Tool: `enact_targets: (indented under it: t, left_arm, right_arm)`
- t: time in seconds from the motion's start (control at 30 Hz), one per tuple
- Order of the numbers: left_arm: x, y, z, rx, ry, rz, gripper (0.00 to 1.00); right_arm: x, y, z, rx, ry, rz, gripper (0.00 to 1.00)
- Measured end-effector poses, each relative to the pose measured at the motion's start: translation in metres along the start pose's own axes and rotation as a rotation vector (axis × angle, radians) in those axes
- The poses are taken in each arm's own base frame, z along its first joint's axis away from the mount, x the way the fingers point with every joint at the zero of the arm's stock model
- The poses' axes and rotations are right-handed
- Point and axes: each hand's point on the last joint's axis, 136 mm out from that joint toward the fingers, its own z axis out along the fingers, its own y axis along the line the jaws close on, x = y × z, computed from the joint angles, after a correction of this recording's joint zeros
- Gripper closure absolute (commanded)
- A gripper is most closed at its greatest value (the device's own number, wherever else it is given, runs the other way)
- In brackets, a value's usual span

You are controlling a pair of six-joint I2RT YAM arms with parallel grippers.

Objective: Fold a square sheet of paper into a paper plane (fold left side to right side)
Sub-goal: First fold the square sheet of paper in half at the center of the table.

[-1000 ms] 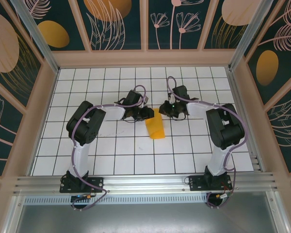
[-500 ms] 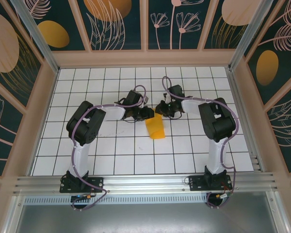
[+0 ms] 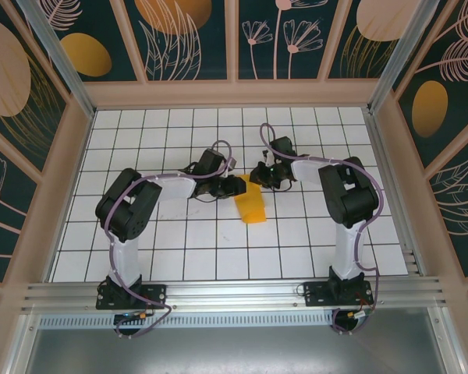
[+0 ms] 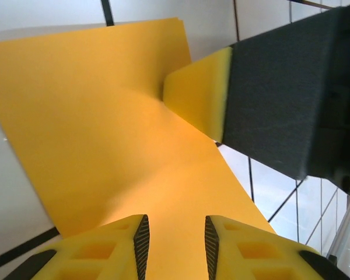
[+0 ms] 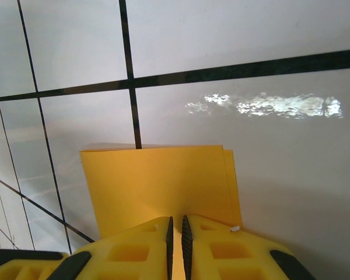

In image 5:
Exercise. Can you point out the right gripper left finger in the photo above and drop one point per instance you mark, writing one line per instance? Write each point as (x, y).
(128, 253)

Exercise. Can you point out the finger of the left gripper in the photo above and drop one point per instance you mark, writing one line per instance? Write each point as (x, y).
(23, 262)

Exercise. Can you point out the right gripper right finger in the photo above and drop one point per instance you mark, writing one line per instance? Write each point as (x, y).
(230, 256)

